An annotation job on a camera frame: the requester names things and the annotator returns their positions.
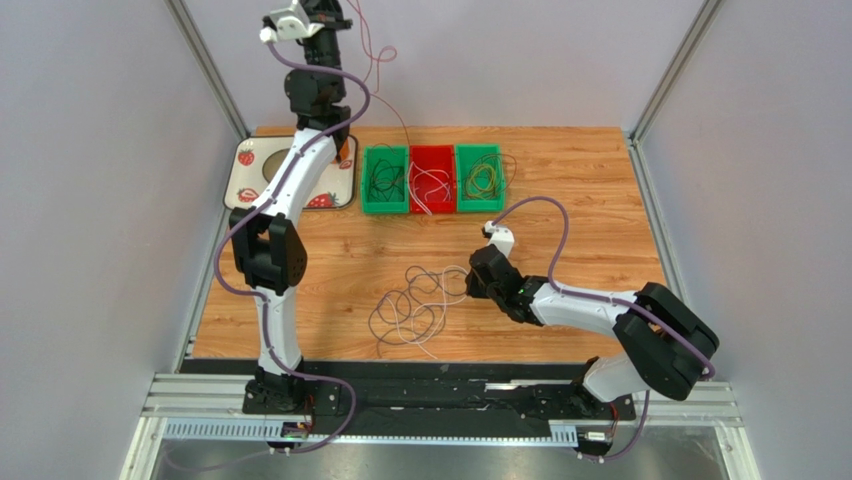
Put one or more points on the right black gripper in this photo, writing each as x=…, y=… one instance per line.
x=480, y=281

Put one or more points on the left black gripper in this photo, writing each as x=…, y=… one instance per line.
x=327, y=12

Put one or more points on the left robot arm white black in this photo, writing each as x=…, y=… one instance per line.
x=267, y=248

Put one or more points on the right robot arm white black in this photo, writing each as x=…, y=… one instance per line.
x=666, y=347

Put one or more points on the right green bin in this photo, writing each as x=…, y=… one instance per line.
x=480, y=176

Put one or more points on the green bin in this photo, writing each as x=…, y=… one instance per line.
x=480, y=176
x=384, y=180

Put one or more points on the red bin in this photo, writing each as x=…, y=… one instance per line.
x=432, y=181

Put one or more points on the orange mug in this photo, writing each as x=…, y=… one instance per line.
x=344, y=157

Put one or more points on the left green bin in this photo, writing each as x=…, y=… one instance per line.
x=384, y=180

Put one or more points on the beige ceramic bowl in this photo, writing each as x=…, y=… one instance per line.
x=273, y=164

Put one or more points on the strawberry pattern tray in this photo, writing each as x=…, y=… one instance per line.
x=335, y=188

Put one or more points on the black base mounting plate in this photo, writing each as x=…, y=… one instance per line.
x=429, y=399

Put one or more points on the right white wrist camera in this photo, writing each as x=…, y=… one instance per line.
x=499, y=236

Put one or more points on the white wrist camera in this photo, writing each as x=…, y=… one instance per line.
x=499, y=236
x=291, y=22

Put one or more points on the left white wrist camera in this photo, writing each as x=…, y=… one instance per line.
x=291, y=22

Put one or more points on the aluminium frame rail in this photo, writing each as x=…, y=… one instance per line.
x=208, y=407

